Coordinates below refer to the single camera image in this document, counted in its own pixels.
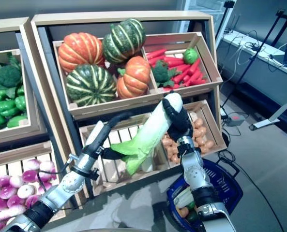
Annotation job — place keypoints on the large orange striped pumpkin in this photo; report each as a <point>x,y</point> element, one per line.
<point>80,50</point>

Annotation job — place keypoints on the yellow orange toy pepper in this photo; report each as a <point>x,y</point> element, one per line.
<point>182,212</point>

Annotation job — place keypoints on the red toy carrot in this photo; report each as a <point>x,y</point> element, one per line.
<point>180,76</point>
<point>198,82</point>
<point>174,60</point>
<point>155,60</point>
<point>194,67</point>
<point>156,53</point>

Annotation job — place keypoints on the white metal cabinet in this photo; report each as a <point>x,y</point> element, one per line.
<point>189,7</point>

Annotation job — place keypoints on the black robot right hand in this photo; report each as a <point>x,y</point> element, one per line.
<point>180,123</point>

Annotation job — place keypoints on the white desk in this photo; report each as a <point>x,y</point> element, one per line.
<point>259,72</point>

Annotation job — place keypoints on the grey power strip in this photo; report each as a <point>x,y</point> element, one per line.
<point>235,119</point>

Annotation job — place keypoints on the small orange striped pumpkin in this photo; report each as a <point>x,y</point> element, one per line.
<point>133,77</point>

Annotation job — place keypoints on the green toy broccoli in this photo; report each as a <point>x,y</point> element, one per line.
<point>161,72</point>
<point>9,76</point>

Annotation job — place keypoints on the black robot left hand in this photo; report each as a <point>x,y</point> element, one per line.
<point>95,135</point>

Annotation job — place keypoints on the blue plastic shopping basket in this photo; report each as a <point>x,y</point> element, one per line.
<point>220,183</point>

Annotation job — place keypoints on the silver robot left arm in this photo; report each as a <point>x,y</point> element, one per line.
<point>70,181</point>

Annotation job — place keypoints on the small round green cabbage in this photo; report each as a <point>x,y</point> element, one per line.
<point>190,55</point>

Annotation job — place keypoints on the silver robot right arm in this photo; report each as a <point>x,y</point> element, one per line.
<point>196,174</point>

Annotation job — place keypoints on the black camera stand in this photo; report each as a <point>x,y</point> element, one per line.
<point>280,13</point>
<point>230,4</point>

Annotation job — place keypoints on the wooden shelf unit black frame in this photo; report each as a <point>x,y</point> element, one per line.
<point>121,15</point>
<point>3,25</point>

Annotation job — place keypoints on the tan toy potato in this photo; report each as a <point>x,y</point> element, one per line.
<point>175,159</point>
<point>209,144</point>
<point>173,151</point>
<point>168,142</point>
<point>198,122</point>
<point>199,131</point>
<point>201,141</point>
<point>204,149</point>

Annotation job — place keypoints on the green striped pumpkin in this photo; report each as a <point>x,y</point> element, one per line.
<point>90,84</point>
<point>124,41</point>

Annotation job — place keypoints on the dark leafy greens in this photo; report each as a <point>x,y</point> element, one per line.
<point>13,61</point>

